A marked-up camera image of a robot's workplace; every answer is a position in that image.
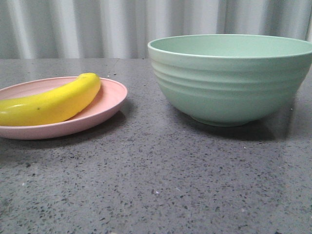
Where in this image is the white pleated curtain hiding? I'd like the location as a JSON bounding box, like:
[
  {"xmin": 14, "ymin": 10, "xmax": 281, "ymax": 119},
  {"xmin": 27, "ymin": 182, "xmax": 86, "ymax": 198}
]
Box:
[{"xmin": 0, "ymin": 0, "xmax": 312, "ymax": 59}]

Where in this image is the pink plate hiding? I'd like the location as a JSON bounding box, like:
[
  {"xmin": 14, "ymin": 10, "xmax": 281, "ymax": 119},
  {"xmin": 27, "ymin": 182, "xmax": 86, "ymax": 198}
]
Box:
[{"xmin": 0, "ymin": 77, "xmax": 128, "ymax": 140}]

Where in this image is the yellow banana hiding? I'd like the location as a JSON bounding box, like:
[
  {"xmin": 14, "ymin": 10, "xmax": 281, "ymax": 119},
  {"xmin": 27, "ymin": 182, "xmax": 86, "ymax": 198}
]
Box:
[{"xmin": 0, "ymin": 73, "xmax": 101, "ymax": 126}]

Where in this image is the green ribbed bowl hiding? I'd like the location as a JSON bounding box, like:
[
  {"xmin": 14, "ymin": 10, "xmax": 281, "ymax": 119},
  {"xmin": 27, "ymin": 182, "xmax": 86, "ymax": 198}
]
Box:
[{"xmin": 148, "ymin": 34, "xmax": 312, "ymax": 126}]

